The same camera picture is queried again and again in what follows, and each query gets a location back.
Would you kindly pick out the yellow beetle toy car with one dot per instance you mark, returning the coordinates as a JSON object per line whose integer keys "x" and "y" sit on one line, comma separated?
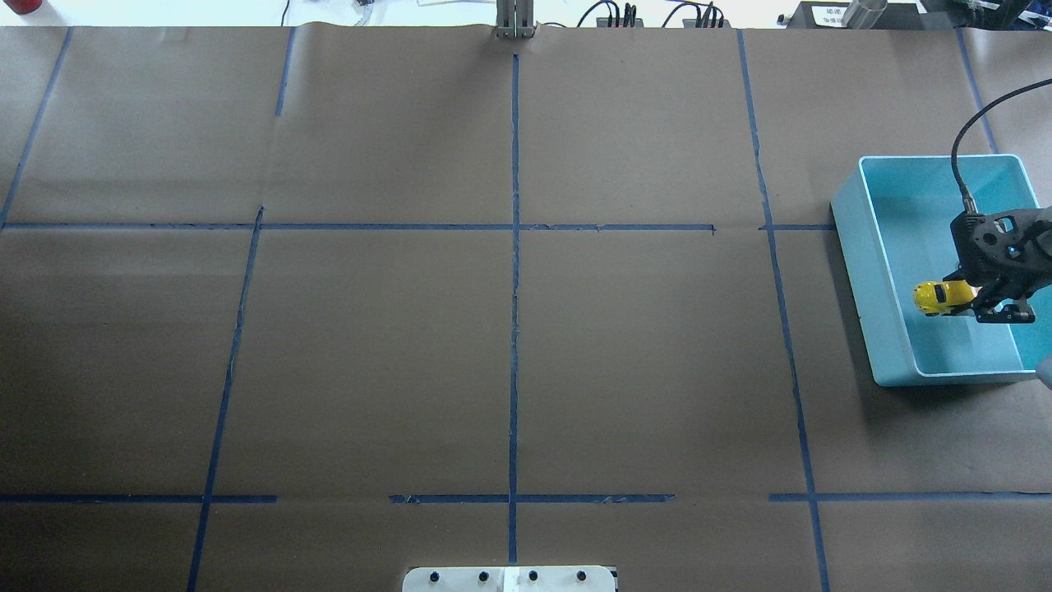
{"x": 943, "y": 298}

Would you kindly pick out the silver metal cup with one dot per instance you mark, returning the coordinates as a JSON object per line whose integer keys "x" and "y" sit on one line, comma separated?
{"x": 863, "y": 14}

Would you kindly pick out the light blue plastic bin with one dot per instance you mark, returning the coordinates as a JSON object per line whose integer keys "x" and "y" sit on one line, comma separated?
{"x": 893, "y": 219}

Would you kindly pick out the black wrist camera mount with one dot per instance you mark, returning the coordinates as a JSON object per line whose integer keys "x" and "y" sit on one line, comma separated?
{"x": 1012, "y": 246}

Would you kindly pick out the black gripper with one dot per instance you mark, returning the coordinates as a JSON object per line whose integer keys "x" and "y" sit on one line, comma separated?
{"x": 1028, "y": 280}

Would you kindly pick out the red cylinder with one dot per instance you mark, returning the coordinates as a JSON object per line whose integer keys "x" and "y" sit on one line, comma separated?
{"x": 23, "y": 7}

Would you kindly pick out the aluminium frame post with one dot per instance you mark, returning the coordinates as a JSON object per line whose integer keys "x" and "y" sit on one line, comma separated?
{"x": 515, "y": 19}

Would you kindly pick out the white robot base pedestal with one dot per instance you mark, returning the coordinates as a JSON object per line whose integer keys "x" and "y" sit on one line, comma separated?
{"x": 512, "y": 578}

